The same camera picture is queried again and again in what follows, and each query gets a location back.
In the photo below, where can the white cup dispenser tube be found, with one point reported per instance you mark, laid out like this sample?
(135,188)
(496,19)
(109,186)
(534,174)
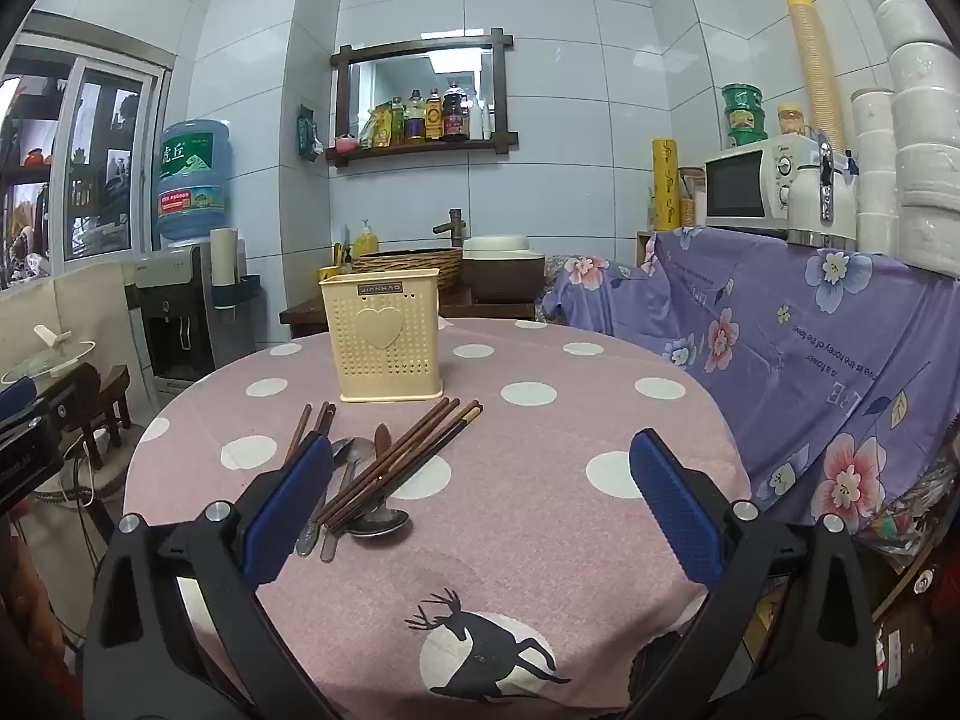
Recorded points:
(223,259)

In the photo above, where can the wooden framed mirror shelf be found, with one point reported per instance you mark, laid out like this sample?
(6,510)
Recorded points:
(499,90)

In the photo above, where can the green tub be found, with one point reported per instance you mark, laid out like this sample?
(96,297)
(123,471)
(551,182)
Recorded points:
(745,127)
(742,97)

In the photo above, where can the green wall holder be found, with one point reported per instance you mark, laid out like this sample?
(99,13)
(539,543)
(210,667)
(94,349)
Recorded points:
(306,133)

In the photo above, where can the clear glass jar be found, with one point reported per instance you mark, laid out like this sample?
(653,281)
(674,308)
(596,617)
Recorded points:
(691,199)

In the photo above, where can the straight stack of white cups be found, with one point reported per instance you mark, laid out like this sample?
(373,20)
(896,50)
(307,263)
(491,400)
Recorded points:
(876,165)

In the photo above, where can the tall stack of yellow cups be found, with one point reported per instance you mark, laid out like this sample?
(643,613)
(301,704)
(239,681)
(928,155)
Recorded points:
(814,60)

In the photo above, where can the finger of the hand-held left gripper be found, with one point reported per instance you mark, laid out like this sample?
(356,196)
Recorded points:
(15,397)

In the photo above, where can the purple floral cloth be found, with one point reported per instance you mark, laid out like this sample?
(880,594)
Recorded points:
(787,360)

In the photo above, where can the amber sauce bottle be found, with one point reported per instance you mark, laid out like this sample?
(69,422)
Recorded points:
(433,118)

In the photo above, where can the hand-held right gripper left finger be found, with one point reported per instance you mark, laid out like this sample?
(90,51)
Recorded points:
(289,510)

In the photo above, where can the beige cushioned seat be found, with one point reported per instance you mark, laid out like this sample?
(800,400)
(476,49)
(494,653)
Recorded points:
(94,322)

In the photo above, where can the yellow sauce bottle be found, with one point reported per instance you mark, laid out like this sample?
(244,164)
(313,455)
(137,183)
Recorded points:
(415,120)

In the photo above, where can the dark sauce bottle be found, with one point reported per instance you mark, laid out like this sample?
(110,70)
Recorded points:
(455,116)

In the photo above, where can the white microwave oven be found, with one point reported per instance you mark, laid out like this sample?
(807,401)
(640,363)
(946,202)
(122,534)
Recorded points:
(742,184)

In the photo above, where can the small yellow jar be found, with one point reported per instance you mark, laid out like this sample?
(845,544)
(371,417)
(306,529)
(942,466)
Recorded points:
(791,120)

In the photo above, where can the window frame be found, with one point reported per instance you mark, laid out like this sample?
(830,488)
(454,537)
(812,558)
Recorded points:
(105,142)

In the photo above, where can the yellow green packet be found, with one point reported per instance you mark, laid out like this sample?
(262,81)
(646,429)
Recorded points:
(382,127)

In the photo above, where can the blue water bottle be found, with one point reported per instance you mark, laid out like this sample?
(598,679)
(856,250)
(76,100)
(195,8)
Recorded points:
(193,180)

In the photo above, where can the small wooden stool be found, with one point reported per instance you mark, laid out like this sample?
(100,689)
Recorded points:
(112,397)

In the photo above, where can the white bottle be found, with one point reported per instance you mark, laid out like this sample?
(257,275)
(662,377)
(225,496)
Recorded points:
(481,120)

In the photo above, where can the brown pot with white lid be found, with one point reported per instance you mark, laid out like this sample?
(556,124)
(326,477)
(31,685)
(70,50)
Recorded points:
(502,274)

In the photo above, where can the matte grey metal spoon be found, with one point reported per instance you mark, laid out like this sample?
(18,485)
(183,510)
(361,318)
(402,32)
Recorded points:
(341,451)

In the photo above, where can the grey water dispenser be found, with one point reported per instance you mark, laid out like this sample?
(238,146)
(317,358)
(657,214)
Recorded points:
(176,315)

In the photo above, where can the glass lid with white knob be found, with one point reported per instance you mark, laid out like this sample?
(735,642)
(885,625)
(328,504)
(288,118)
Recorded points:
(49,356)

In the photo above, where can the yellow soap bottle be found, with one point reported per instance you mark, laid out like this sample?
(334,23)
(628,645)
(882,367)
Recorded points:
(366,244)

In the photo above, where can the woven basket sink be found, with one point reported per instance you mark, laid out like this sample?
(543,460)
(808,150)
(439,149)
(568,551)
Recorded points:
(409,261)

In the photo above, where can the small pink bowl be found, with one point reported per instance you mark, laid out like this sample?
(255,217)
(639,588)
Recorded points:
(345,144)

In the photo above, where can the reddish brown single chopstick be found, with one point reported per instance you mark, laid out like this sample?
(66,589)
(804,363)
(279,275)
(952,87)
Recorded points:
(298,431)

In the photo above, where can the pink polka dot tablecloth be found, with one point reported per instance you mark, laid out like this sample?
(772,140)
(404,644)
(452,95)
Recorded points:
(525,540)

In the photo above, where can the person's left forearm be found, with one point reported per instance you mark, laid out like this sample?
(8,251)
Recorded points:
(30,600)

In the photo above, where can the bronze faucet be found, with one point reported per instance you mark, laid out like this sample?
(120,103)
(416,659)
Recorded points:
(455,229)

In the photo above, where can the pile of wooden chopsticks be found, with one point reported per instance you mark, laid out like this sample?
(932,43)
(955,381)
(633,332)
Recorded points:
(405,450)

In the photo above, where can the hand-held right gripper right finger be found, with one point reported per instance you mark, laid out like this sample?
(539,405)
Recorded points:
(675,517)

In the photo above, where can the yellow printed roll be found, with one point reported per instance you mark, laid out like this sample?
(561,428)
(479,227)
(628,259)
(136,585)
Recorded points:
(665,187)

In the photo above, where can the curved stack of white bowls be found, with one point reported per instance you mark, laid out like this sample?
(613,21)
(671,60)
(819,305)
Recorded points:
(922,90)

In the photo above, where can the beige plastic utensil holder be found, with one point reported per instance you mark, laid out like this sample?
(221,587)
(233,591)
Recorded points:
(380,360)

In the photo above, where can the shiny metal spoon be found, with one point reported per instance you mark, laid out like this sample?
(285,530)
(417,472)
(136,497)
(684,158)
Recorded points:
(364,456)

